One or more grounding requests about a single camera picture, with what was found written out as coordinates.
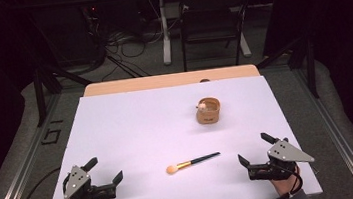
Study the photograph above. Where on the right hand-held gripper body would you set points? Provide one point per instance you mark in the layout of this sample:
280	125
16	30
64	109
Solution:
280	163

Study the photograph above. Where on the white desk leg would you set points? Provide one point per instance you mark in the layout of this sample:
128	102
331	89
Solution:
244	44
164	30

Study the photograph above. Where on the white table mat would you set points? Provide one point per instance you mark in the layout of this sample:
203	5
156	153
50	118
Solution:
156	142

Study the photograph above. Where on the black metal stand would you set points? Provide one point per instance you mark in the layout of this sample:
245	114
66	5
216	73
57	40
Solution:
48	84
297	55

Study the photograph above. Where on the person's right hand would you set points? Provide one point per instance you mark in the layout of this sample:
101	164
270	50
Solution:
285	185

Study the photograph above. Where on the tan brush holder cup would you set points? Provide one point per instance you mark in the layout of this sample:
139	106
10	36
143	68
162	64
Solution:
208	111

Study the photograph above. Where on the black folding chair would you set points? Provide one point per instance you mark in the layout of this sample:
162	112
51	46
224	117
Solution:
213	25

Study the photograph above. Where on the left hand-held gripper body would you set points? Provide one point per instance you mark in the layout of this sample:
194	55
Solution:
80	187

